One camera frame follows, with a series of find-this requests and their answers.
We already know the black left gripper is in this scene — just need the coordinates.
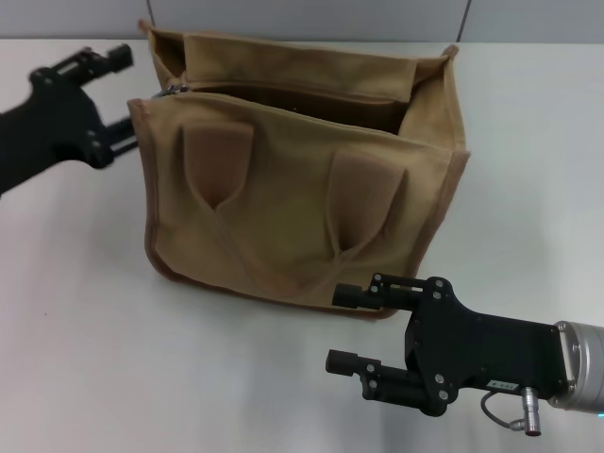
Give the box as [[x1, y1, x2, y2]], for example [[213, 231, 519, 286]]
[[0, 43, 142, 199]]

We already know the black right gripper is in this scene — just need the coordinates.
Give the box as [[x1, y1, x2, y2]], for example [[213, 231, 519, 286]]
[[324, 272, 576, 417]]

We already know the khaki canvas food bag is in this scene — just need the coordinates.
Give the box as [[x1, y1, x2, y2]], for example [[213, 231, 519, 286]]
[[127, 18, 473, 321]]

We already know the right gripper cable with plug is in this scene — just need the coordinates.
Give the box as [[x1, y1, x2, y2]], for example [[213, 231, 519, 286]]
[[480, 385, 545, 436]]

